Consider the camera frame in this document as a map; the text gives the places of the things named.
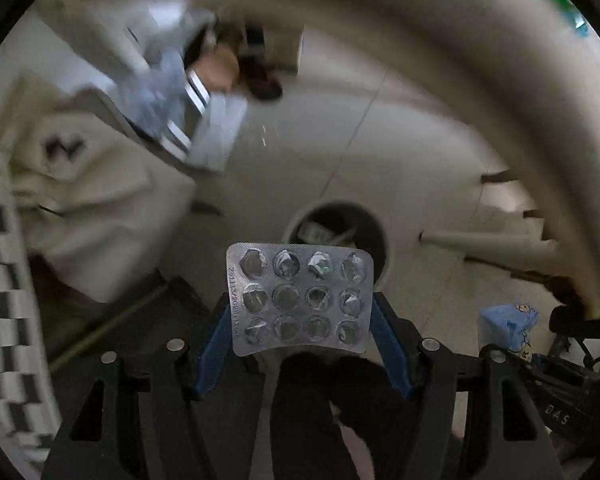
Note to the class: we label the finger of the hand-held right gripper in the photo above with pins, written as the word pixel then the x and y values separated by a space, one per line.
pixel 575 317

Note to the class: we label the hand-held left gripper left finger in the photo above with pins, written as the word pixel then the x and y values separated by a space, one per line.
pixel 215 355

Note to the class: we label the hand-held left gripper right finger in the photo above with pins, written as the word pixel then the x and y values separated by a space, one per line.
pixel 392 355

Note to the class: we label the silver blister pack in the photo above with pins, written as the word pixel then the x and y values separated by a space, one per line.
pixel 300 300

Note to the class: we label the round white trash bin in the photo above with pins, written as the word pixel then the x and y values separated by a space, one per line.
pixel 385 240

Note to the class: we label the white rolled paper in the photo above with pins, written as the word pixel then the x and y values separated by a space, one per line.
pixel 490 245

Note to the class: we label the beige cloth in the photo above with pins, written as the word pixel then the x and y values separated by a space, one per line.
pixel 90 200

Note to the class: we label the black white checkered cloth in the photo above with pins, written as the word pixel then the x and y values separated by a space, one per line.
pixel 5 310

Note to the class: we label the blue striped cloth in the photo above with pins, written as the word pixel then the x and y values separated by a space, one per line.
pixel 175 105

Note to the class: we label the dark shoe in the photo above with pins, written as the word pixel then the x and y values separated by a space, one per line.
pixel 265 85

